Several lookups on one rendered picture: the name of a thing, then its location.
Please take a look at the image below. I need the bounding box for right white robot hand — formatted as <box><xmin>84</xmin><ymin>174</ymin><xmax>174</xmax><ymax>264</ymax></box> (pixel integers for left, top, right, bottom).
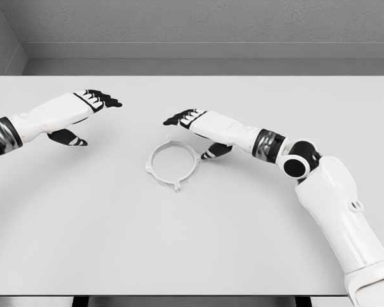
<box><xmin>163</xmin><ymin>108</ymin><xmax>246</xmax><ymax>160</ymax></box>

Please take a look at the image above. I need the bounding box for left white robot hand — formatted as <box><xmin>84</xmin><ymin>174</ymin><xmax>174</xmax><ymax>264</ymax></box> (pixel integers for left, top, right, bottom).
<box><xmin>34</xmin><ymin>89</ymin><xmax>124</xmax><ymax>148</ymax></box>

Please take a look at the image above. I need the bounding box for wide white table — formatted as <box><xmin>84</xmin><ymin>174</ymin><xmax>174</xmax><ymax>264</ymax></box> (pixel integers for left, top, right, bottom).
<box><xmin>0</xmin><ymin>75</ymin><xmax>384</xmax><ymax>307</ymax></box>

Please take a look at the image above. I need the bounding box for thin white pipe clamp ring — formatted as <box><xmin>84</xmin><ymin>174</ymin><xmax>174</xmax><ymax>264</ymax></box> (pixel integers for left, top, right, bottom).
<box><xmin>144</xmin><ymin>135</ymin><xmax>202</xmax><ymax>194</ymax></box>

